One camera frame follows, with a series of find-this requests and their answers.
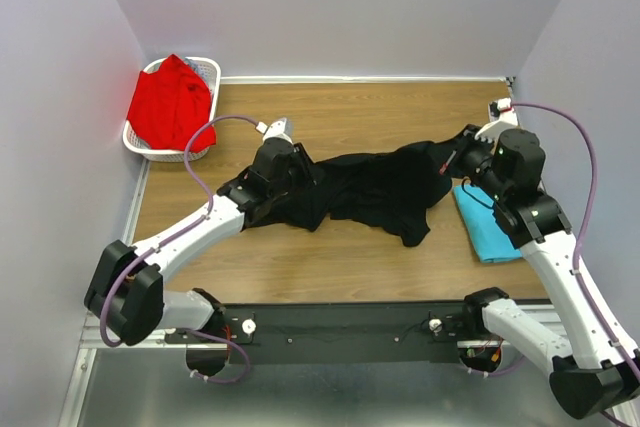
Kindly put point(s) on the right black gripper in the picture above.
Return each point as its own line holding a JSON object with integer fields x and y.
{"x": 465, "y": 142}

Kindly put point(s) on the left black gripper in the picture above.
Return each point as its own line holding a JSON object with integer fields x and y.
{"x": 305, "y": 166}

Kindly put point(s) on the black t shirt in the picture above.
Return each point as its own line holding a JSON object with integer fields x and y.
{"x": 392, "y": 191}

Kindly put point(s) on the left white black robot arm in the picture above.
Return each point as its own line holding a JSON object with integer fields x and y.
{"x": 128, "y": 291}

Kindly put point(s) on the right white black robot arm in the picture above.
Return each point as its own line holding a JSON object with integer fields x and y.
{"x": 592, "y": 368}

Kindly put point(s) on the folded turquoise t shirt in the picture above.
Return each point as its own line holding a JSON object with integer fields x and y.
{"x": 490, "y": 243}

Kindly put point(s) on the white plastic laundry basket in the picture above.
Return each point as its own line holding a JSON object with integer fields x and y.
{"x": 211, "y": 72}

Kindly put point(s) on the red t shirt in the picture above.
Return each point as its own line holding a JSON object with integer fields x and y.
{"x": 170, "y": 105}

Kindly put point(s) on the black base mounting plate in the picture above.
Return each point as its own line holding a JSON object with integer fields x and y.
{"x": 368, "y": 332}

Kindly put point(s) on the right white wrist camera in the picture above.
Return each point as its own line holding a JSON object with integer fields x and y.
{"x": 502, "y": 117}

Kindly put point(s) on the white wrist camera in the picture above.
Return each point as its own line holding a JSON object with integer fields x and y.
{"x": 502, "y": 117}
{"x": 279, "y": 129}

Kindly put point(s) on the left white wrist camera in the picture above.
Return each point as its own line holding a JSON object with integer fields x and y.
{"x": 279, "y": 129}

